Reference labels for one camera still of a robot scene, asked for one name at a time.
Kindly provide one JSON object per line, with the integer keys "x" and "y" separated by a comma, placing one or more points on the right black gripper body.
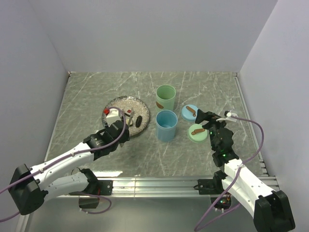
{"x": 213, "y": 126}

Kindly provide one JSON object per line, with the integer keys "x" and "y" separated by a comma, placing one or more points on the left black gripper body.
{"x": 125, "y": 138}

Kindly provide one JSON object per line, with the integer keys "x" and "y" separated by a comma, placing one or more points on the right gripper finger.
{"x": 203, "y": 116}
{"x": 212, "y": 118}

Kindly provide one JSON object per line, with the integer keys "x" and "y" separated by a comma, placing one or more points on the red sushi piece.
{"x": 128, "y": 112}

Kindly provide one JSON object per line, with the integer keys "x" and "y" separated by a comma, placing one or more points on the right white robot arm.
{"x": 270, "y": 209}

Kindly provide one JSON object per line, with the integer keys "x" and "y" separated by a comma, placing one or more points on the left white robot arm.
{"x": 31, "y": 187}

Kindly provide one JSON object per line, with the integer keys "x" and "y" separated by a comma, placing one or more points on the lower white sushi piece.
{"x": 129, "y": 122}

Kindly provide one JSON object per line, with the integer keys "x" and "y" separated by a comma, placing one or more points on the blue cylindrical container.
{"x": 166, "y": 122}

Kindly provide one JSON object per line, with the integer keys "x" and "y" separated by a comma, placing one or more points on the speckled ceramic plate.
{"x": 127, "y": 102}

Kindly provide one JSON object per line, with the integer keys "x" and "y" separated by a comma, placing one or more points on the green cylindrical container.
{"x": 165, "y": 98}

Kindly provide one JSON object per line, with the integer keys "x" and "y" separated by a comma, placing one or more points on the blue lid brown handle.
{"x": 187, "y": 114}

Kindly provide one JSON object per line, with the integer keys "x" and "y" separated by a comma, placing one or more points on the green lid brown handle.
{"x": 197, "y": 134}

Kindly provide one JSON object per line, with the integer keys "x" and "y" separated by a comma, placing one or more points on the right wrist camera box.
{"x": 229, "y": 116}

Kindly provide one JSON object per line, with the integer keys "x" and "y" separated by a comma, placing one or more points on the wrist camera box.
{"x": 229, "y": 116}
{"x": 110, "y": 116}

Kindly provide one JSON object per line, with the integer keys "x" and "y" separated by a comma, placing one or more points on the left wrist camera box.
{"x": 110, "y": 116}

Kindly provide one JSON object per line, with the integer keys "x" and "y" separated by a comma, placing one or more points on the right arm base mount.
{"x": 210, "y": 186}

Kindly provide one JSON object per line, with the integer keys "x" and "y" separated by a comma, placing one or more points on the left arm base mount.
{"x": 97, "y": 190}

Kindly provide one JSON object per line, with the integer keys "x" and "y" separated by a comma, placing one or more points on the aluminium front rail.
{"x": 132, "y": 187}

